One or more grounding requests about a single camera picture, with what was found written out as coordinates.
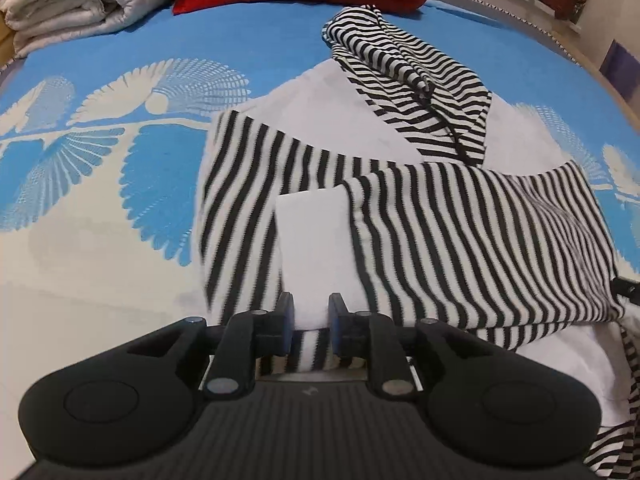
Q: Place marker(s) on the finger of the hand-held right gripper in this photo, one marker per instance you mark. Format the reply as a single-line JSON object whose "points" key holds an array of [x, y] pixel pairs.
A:
{"points": [[627, 290]]}

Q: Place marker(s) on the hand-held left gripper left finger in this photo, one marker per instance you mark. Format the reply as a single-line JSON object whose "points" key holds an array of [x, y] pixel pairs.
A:
{"points": [[286, 325]]}

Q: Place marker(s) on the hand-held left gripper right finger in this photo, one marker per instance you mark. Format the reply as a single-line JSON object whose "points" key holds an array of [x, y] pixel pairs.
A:
{"points": [[336, 327]]}

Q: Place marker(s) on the black white striped hooded top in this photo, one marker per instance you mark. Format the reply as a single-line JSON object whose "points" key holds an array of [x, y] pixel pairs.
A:
{"points": [[440, 230]]}

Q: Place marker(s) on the purple box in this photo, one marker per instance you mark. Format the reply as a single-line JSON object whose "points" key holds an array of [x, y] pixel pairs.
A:
{"points": [[616, 60]]}

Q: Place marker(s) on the blue white patterned blanket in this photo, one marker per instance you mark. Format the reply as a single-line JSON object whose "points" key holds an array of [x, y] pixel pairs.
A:
{"points": [[100, 60]]}

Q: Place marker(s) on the folded white quilt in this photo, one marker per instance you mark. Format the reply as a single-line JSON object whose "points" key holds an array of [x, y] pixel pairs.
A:
{"points": [[75, 0]]}

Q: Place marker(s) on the beige bed frame ledge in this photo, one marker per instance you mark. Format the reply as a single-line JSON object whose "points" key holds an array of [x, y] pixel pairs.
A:
{"points": [[575, 45]]}

